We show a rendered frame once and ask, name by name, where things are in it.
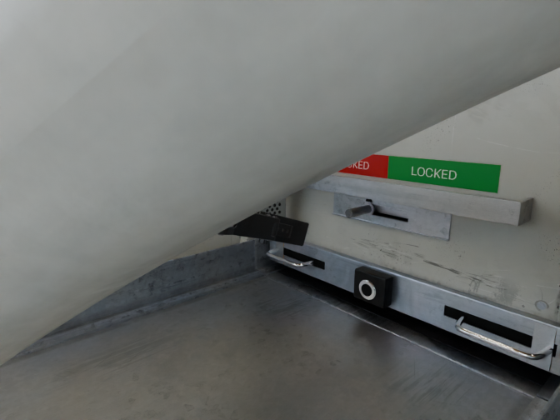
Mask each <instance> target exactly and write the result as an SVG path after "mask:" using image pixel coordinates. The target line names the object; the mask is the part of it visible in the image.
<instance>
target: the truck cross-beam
mask: <svg viewBox="0 0 560 420"><path fill-rule="evenodd" d="M283 255H284V258H285V259H287V260H290V261H292V262H295V263H305V262H308V261H312V260H314V261H315V264H313V265H310V266H306V267H294V266H291V265H288V264H286V263H284V264H283V265H285V266H288V267H290V268H293V269H296V270H298V271H300V272H302V273H306V274H307V275H310V276H312V277H315V278H318V279H320V280H323V281H324V282H327V283H331V284H332V285H335V286H337V287H340V288H343V289H345V290H348V291H349V292H351V293H354V274H355V269H356V268H360V267H361V266H364V267H366V268H371V269H373V270H376V271H379V272H381V273H386V274H388V275H391V276H393V280H392V304H391V305H390V306H388V307H389V308H392V309H394V310H397V311H399V312H401V313H405V314H407V315H409V316H411V317H414V318H417V319H419V320H422V321H424V322H426V323H430V324H432V325H434V326H436V327H438V328H441V329H444V330H446V331H449V332H450V333H454V334H457V335H458V336H461V337H463V338H466V339H469V340H471V341H474V342H475V343H479V344H481V345H483V346H485V347H488V348H491V349H493V350H496V351H498V352H500V353H504V354H506V355H508V356H510V357H513V358H516V359H518V360H521V361H523V362H525V363H528V364H529V359H526V358H524V357H519V356H518V355H515V354H512V353H510V352H507V351H504V350H502V349H500V348H497V347H494V346H492V345H489V344H487V343H485V342H481V341H479V340H477V339H475V338H473V337H469V336H467V335H465V334H463V333H460V332H459V331H457V329H456V328H455V322H456V321H457V320H458V319H459V318H460V317H461V316H462V315H463V314H465V315H466V316H467V320H466V321H465V322H464V323H463V324H462V327H464V328H467V329H469V330H472V331H474V332H476V333H480V334H482V335H484V336H486V337H489V338H492V339H495V340H497V341H499V342H502V343H506V344H507V345H510V346H513V347H515V348H519V349H522V350H523V351H526V352H529V353H530V352H531V346H532V341H533V331H534V326H535V322H537V323H541V324H544V325H547V326H549V327H552V328H556V329H557V333H556V338H555V343H554V347H553V348H554V351H553V352H552V362H551V367H550V371H549V372H550V373H553V374H556V375H558V376H560V322H554V321H552V320H548V319H546V318H543V317H539V316H536V315H533V314H531V313H528V312H523V311H520V310H517V309H515V308H512V307H508V306H505V305H502V304H499V303H496V302H492V301H489V300H487V299H484V298H481V297H476V296H473V295H471V294H468V293H465V292H461V291H458V290H455V289H452V288H450V287H445V286H443V285H440V284H437V283H435V282H429V281H427V280H424V279H421V278H419V277H414V276H412V275H408V274H406V273H403V272H399V271H396V270H393V269H391V268H388V267H383V266H380V265H377V264H375V263H372V262H368V261H365V260H362V259H359V258H356V257H352V256H349V255H347V254H344V253H341V252H336V251H333V250H331V249H328V248H325V247H321V246H318V245H315V244H312V243H310V242H305V241H304V244H303V246H298V245H293V244H289V243H284V248H283Z"/></svg>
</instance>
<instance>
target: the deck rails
mask: <svg viewBox="0 0 560 420"><path fill-rule="evenodd" d="M263 276H265V274H264V273H262V272H259V271H258V270H255V239H253V240H249V241H246V242H240V243H236V244H233V245H229V246H226V247H220V248H216V249H213V250H209V251H206V252H200V253H196V254H193V255H189V256H186V257H180V258H176V259H173V260H169V261H167V262H165V263H164V264H162V265H160V266H159V267H156V268H154V269H153V270H152V271H150V272H148V273H146V274H144V275H142V276H141V277H139V278H138V279H136V280H134V281H132V282H130V283H129V284H128V285H126V286H124V287H122V288H120V289H119V290H117V291H116V292H114V293H112V294H110V295H109V296H107V297H105V298H104V299H103V300H101V301H99V302H97V303H95V304H94V305H92V306H91V307H89V308H88V309H86V310H84V311H83V312H81V313H79V314H78V315H77V316H75V317H73V318H71V319H70V320H68V321H67V322H65V323H64V324H62V325H61V326H59V327H57V328H56V329H54V330H53V331H51V332H50V333H48V334H47V335H45V336H44V337H42V338H40V339H39V340H37V341H36V342H35V343H33V344H32V345H30V346H29V347H27V348H25V349H24V350H22V351H21V352H20V353H18V354H17V355H15V356H14V357H12V358H11V359H14V358H18V357H21V356H23V355H26V354H29V353H33V352H36V351H38V350H41V349H44V348H49V347H51V346H54V345H57V344H59V343H64V342H66V341H69V340H72V339H74V338H79V337H81V336H84V335H87V334H89V333H94V332H96V331H99V330H102V329H104V328H109V327H111V326H114V325H117V324H119V323H124V322H126V321H129V320H132V319H134V318H140V317H142V316H145V315H148V314H150V313H155V312H157V311H160V310H163V309H165V308H170V307H172V306H175V305H178V304H180V303H185V302H187V301H190V300H193V299H195V298H200V297H202V296H205V295H208V294H210V293H215V292H217V291H220V290H223V289H225V288H230V287H233V286H236V285H238V284H241V283H245V282H248V281H251V280H253V279H256V278H260V277H263ZM11 359H9V360H11ZM518 420H560V385H559V386H558V387H557V389H556V391H555V392H554V394H553V395H552V396H551V397H550V399H549V400H548V401H545V400H543V399H541V398H539V397H535V398H534V399H533V400H532V401H531V402H530V404H529V405H528V406H527V408H526V409H525V411H524V412H523V413H522V415H521V416H520V417H519V419H518Z"/></svg>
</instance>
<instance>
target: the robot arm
mask: <svg viewBox="0 0 560 420"><path fill-rule="evenodd" d="M557 68H560V0H0V366H1V365H2V364H4V363H5V362H6V361H8V360H9V359H11V358H12V357H14V356H15V355H17V354H18V353H20V352H21V351H22V350H24V349H25V348H27V347H29V346H30V345H32V344H33V343H35V342H36V341H37V340H39V339H40V338H42V337H44V336H45V335H47V334H48V333H50V332H51V331H53V330H54V329H56V328H58V327H59V326H61V325H62V324H64V323H65V322H67V321H68V320H70V319H71V318H74V317H75V316H77V315H78V314H79V313H81V312H83V311H84V310H86V309H88V308H90V307H91V306H92V305H94V304H95V303H98V302H99V301H101V300H103V299H104V298H106V297H107V296H109V295H110V294H112V293H114V292H116V291H117V290H119V289H120V288H123V287H124V286H126V285H128V284H129V283H131V282H132V281H134V280H136V279H138V278H140V277H141V276H142V275H144V274H146V273H148V272H150V271H152V270H153V269H154V268H157V267H159V266H160V265H162V264H164V263H165V262H167V261H169V260H171V259H172V258H175V257H176V256H177V255H179V254H181V253H184V252H185V251H187V250H188V249H190V248H192V247H194V246H196V245H198V244H199V243H201V242H203V241H205V240H207V239H209V238H210V237H212V236H214V235H216V234H218V235H221V236H223V235H236V236H242V237H248V238H259V240H258V242H259V243H263V244H267V242H268V241H270V242H271V241H276V242H280V243H289V244H293V245H298V246H303V244H304V241H305V237H306V234H307V230H308V225H309V224H308V223H307V222H302V221H298V220H295V219H291V218H288V217H282V216H278V215H275V214H271V213H268V212H262V210H263V209H264V208H267V207H269V206H271V205H273V204H274V203H277V202H279V201H281V200H283V199H284V198H287V197H288V196H290V195H292V194H294V193H296V192H298V191H300V190H302V189H304V188H306V187H308V186H310V185H312V184H314V183H316V182H318V181H320V180H322V179H324V178H326V177H328V176H330V175H332V174H334V173H336V172H338V171H340V170H342V169H344V168H346V167H348V166H350V165H352V164H354V163H356V162H359V161H361V160H363V159H364V158H367V157H369V156H371V155H373V154H374V153H377V152H379V151H381V150H383V149H384V148H387V147H390V146H392V145H393V144H395V143H398V142H400V141H402V140H403V139H405V138H409V137H411V136H412V135H414V134H416V133H419V132H421V131H422V130H424V129H427V128H430V127H431V126H433V125H435V124H437V123H440V122H442V121H444V120H446V119H448V118H450V117H453V116H455V115H457V114H459V113H461V112H463V111H466V110H468V109H469V108H472V107H474V106H477V105H478V104H480V103H483V102H485V101H487V100H489V99H491V98H494V97H496V96H498V95H500V94H502V93H505V92H507V91H509V90H511V89H513V88H515V87H518V86H520V85H522V84H524V83H527V82H529V81H531V80H533V79H535V78H538V77H540V76H542V75H544V74H546V73H549V72H551V71H553V70H555V69H557ZM260 211H261V212H260ZM259 212H260V213H259Z"/></svg>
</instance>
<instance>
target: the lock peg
mask: <svg viewBox="0 0 560 420"><path fill-rule="evenodd" d="M371 203H372V199H366V202H365V203H364V204H363V206H361V207H355V208H350V209H348V210H346V212H345V214H346V217H347V218H354V217H357V216H361V215H364V214H366V215H367V216H371V215H373V213H374V212H375V210H376V208H375V206H374V205H373V204H371Z"/></svg>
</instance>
